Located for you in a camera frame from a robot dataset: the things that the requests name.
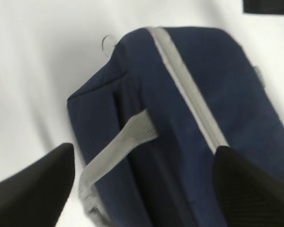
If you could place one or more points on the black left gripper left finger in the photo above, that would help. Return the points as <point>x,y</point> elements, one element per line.
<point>35,197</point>

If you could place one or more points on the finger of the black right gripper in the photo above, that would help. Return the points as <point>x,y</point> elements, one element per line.
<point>266,7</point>

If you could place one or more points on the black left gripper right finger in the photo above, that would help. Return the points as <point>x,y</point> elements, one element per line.
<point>247,195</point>

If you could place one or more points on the navy insulated lunch bag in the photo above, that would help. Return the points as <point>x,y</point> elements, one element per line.
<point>149,122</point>

